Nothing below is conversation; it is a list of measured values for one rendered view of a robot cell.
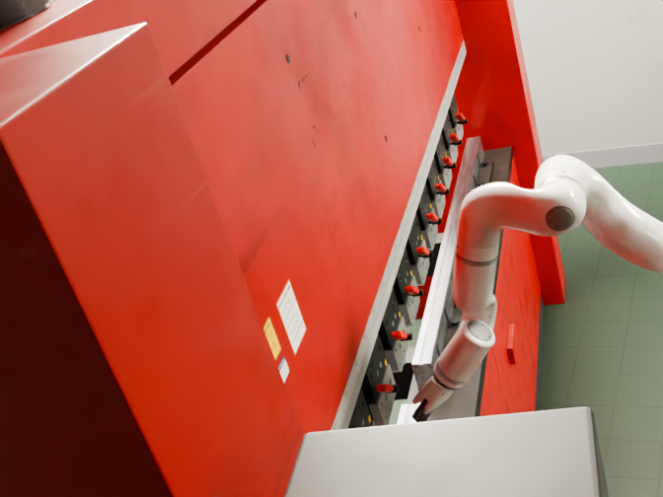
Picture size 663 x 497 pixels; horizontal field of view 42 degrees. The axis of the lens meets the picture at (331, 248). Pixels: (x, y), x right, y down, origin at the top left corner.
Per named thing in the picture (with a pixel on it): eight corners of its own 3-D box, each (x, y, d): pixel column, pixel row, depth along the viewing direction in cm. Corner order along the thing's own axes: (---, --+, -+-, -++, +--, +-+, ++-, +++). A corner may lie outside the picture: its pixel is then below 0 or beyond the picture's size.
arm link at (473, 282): (472, 223, 196) (460, 332, 211) (449, 256, 183) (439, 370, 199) (511, 232, 192) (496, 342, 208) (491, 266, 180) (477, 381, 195)
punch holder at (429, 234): (432, 252, 263) (419, 205, 256) (405, 256, 266) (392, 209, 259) (438, 229, 276) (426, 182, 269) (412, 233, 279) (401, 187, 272)
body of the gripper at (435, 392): (450, 354, 208) (430, 383, 215) (426, 371, 201) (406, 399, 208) (474, 376, 206) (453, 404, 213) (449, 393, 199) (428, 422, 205)
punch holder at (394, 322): (401, 376, 213) (384, 320, 206) (367, 379, 216) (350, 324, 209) (409, 340, 226) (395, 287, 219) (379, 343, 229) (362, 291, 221)
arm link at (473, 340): (445, 345, 207) (432, 368, 199) (470, 309, 199) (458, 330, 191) (476, 365, 206) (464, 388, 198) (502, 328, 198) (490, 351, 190)
